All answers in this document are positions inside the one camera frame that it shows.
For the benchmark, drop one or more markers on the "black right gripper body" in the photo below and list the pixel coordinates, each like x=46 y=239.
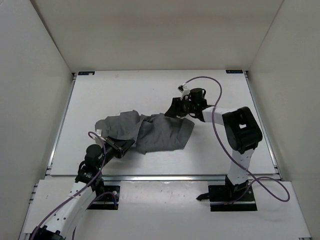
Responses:
x=190 y=107

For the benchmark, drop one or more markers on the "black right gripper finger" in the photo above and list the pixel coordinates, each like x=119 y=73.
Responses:
x=175 y=110
x=176 y=102

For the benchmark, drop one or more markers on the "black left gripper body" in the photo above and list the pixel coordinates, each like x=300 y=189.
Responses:
x=112 y=148

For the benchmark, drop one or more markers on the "grey pleated skirt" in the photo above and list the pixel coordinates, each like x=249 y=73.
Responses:
x=151 y=133

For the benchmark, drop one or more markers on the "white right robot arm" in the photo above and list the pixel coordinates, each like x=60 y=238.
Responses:
x=242 y=131

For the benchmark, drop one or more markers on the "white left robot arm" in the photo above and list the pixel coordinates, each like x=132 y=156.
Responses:
x=88 y=187

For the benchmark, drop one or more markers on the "blue right corner label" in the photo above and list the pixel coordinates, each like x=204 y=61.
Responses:
x=234 y=71

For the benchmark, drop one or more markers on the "blue corner label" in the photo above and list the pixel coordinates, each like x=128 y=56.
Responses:
x=234 y=71
x=86 y=73

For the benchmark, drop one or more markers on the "blue left corner label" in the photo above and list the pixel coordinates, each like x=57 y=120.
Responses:
x=86 y=73

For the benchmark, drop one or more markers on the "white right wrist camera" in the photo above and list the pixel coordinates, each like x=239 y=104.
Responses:
x=184 y=90

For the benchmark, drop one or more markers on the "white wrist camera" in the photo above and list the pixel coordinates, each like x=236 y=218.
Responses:
x=184 y=90
x=99 y=133

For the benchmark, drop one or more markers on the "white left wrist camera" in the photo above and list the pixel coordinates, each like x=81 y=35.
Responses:
x=99 y=133

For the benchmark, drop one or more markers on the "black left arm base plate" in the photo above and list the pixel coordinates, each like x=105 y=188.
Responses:
x=108 y=197

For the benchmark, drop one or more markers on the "aluminium table edge rail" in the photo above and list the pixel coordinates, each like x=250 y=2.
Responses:
x=163 y=178

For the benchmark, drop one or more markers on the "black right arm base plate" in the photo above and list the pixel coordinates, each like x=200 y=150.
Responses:
x=221 y=199

